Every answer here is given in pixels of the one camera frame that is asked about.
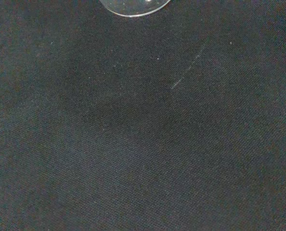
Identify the black bench cloth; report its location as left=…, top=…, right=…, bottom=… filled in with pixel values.
left=0, top=0, right=286, bottom=231

